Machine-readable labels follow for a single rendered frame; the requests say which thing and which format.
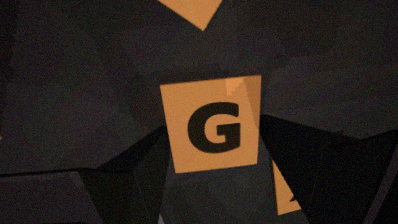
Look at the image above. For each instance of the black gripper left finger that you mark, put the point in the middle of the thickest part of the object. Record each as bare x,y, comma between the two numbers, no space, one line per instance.
126,190

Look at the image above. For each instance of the orange tile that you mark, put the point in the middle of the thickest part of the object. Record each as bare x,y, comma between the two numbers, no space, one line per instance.
285,201
212,122
196,12

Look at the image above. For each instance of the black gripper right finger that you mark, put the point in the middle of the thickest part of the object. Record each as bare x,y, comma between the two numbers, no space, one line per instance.
336,179

